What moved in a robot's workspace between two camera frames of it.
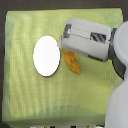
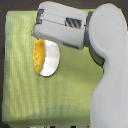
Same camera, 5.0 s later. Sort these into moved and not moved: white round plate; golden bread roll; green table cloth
Moved: golden bread roll
Not moved: white round plate; green table cloth
